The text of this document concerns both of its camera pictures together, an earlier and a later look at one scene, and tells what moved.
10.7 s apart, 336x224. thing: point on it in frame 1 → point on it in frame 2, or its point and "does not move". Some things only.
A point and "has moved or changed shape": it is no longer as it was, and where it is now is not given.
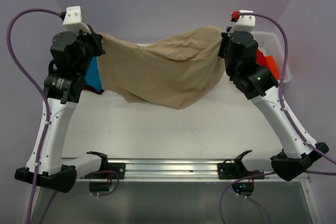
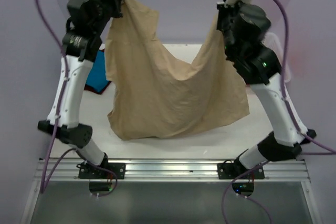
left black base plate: x=118 y=168 does not move
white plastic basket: x=272 y=45 does not move
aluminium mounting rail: x=184 y=170 does not move
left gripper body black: x=90 y=46 → x=106 y=4
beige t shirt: x=175 y=72 has moved or changed shape
